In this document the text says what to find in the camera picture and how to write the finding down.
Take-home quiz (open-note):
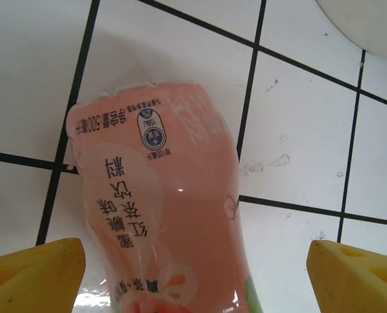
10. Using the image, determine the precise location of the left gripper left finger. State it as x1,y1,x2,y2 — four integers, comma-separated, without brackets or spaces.
0,237,87,313

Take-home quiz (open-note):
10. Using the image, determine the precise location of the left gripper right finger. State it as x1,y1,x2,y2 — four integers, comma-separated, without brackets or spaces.
306,240,387,313

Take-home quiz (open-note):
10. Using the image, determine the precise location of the cream plastic waste bin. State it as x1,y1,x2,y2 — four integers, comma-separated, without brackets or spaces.
314,0,387,62

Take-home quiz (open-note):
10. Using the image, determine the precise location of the pink drink bottle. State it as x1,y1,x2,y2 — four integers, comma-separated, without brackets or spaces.
65,81,258,313

